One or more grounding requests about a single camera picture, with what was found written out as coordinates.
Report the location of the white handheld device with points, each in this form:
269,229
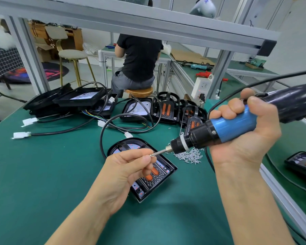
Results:
204,7

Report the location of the black checked cloth table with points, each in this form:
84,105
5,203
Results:
5,63

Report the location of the round beige stool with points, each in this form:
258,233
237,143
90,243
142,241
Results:
72,54

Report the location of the person's left hand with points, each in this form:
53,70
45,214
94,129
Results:
117,178

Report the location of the red tool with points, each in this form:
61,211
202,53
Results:
204,75

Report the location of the white power strip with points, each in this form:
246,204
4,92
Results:
201,88

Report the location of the blue black electric screwdriver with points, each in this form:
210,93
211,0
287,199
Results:
290,102

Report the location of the green workbench white legs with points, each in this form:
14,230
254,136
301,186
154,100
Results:
255,68

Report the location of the person's right hand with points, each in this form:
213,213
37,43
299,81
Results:
250,143

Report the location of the white plastic bags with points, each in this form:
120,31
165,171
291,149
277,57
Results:
1,37

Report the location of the round brown wooden stool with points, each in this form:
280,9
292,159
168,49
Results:
140,91

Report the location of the colourful round rug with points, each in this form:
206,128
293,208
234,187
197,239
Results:
48,73

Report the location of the small green workbench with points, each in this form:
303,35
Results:
107,53

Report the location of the aluminium shelf frame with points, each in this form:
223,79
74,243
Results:
143,20

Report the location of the black cover orange strips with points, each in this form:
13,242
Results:
194,122
167,109
153,174

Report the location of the stack of unassembled lamp housings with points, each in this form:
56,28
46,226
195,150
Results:
76,99

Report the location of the teal hand tool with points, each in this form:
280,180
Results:
201,66

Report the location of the heap of small silver screws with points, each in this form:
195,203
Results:
191,155

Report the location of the brown wooden cabinet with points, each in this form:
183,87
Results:
74,35

